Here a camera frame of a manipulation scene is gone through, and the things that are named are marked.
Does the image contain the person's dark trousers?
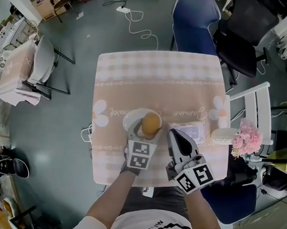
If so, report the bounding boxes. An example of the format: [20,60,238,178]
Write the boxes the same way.
[121,183,193,221]

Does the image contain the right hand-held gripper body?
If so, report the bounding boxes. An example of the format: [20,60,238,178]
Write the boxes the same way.
[164,151,216,198]

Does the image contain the person's left hand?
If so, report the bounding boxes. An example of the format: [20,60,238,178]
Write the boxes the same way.
[120,146,143,177]

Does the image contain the grey office chair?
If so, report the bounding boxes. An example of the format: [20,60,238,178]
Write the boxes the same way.
[260,163,287,194]

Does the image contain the blue chair with black jacket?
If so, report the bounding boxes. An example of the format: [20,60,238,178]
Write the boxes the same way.
[198,161,260,227]

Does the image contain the black mesh office chair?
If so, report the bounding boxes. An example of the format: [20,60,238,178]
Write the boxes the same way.
[210,0,282,90]

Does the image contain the table with pink checked cloth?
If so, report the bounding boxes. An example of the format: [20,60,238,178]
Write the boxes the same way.
[87,45,237,194]

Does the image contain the white ribbed vase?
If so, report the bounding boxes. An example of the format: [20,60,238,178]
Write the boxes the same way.
[210,126,239,146]

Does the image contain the white dotted cushion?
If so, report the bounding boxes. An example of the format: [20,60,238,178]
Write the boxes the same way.
[0,49,9,74]

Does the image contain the person's white shirt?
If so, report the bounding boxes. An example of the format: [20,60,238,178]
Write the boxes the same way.
[66,202,228,229]

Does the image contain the small table with pink cloth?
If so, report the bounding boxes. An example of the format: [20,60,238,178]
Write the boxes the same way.
[0,38,45,109]

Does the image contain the person's right forearm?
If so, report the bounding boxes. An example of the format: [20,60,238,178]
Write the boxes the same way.
[180,192,224,229]

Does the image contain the grey shell chair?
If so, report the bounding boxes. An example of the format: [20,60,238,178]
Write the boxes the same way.
[25,33,78,103]

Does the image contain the blue padded chair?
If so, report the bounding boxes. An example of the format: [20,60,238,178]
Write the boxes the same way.
[168,0,223,57]

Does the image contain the white wet wipes packet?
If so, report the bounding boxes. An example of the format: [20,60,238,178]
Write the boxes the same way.
[166,118,207,145]

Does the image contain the white slatted chair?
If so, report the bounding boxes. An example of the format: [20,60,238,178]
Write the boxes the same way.
[225,79,279,146]

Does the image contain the white plate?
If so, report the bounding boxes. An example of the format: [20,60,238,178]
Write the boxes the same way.
[121,106,164,141]

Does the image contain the person's left forearm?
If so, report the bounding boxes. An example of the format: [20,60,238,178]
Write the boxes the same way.
[85,167,135,229]

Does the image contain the white wire chair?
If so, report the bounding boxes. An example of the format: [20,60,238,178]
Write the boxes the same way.
[20,19,41,42]

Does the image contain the white stool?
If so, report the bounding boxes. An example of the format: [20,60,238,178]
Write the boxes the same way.
[213,0,235,13]

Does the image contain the white cabinet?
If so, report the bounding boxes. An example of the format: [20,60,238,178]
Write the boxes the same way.
[0,15,26,58]

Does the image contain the cardboard box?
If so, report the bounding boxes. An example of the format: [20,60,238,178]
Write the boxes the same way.
[30,0,69,24]

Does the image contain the pink flower bunch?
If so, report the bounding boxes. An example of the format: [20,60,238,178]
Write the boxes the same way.
[229,117,265,160]

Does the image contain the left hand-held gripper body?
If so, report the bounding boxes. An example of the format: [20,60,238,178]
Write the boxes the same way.
[126,134,158,172]

